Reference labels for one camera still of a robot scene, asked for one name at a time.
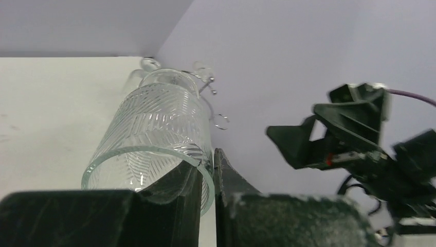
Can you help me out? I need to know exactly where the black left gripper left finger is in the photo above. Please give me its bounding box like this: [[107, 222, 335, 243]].
[[1, 162, 202, 246]]

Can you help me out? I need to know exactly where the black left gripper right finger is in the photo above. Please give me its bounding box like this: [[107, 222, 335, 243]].
[[214, 148, 378, 246]]

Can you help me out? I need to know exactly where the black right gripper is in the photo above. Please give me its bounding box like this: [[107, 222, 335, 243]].
[[265, 83, 435, 233]]

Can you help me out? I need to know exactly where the clear glass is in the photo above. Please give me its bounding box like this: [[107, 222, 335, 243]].
[[122, 57, 161, 95], [81, 68, 214, 214]]

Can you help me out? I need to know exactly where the chrome round glass rack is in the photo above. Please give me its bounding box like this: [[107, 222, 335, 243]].
[[139, 57, 230, 131]]

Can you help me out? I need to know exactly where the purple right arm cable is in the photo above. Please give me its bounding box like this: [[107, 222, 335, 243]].
[[386, 89, 436, 107]]

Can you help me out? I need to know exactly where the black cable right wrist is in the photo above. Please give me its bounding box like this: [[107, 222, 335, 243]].
[[337, 174, 382, 216]]

